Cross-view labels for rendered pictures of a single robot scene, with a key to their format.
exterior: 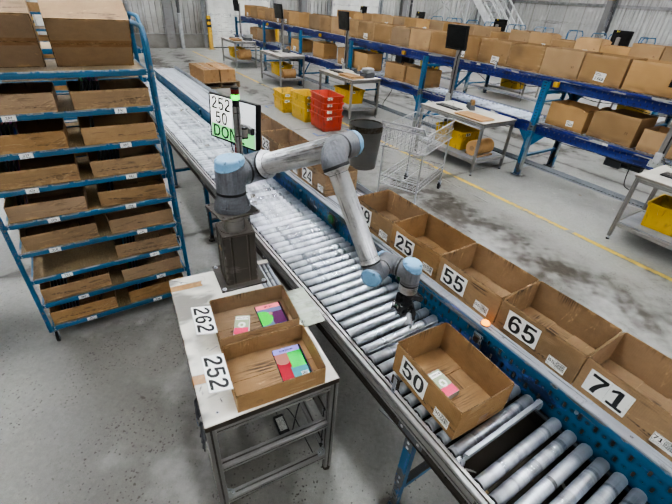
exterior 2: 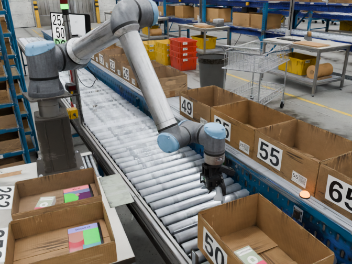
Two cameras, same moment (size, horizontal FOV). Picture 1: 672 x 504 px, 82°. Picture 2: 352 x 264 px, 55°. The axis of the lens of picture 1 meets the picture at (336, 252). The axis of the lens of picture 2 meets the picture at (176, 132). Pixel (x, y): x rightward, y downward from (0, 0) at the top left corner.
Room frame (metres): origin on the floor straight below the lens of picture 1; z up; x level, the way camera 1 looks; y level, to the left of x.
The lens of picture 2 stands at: (0.15, -0.35, 1.71)
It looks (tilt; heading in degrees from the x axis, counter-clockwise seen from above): 23 degrees down; 7
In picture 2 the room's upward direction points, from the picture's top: 1 degrees counter-clockwise
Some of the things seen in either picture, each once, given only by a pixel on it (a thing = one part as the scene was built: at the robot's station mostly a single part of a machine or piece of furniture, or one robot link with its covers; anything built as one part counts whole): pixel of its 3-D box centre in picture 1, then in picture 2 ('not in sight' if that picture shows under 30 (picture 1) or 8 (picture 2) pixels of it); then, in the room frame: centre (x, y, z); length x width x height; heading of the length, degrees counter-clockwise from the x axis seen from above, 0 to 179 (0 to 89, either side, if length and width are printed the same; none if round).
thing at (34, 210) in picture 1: (48, 199); not in sight; (2.15, 1.82, 0.99); 0.40 x 0.30 x 0.10; 123
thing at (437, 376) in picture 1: (441, 385); (251, 263); (1.11, -0.50, 0.77); 0.13 x 0.07 x 0.04; 34
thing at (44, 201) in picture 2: (242, 327); (44, 207); (1.38, 0.43, 0.77); 0.13 x 0.07 x 0.04; 10
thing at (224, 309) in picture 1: (254, 316); (58, 197); (1.43, 0.38, 0.80); 0.38 x 0.28 x 0.10; 117
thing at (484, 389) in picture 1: (449, 375); (258, 249); (1.12, -0.52, 0.83); 0.39 x 0.29 x 0.17; 32
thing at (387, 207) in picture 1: (389, 216); (211, 107); (2.29, -0.33, 0.96); 0.39 x 0.29 x 0.17; 35
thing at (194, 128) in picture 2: (388, 263); (191, 132); (1.51, -0.25, 1.12); 0.12 x 0.12 x 0.09; 59
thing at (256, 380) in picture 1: (273, 364); (62, 240); (1.14, 0.24, 0.80); 0.38 x 0.28 x 0.10; 118
